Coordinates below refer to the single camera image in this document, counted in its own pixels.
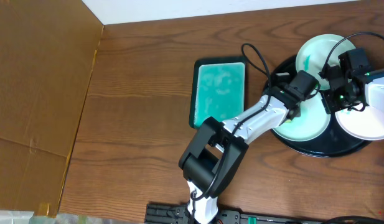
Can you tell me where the white plate with green stain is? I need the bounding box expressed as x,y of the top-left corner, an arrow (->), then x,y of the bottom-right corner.
335,107 -> 384,141

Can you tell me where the mint green plate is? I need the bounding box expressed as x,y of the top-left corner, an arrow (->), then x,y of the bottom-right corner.
295,34 -> 343,90
273,93 -> 330,141

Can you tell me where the black rectangular soap tray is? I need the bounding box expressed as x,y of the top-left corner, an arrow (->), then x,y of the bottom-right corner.
189,56 -> 247,129

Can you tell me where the round black serving tray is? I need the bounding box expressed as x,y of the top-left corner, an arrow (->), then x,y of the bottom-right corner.
261,55 -> 382,158

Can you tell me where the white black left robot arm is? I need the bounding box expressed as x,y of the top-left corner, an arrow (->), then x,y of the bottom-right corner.
179,73 -> 317,223

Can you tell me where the brown cardboard panel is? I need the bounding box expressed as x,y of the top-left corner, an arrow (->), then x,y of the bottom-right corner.
0,0 -> 103,217

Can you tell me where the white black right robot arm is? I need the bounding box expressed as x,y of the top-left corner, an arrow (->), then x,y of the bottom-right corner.
321,65 -> 384,114

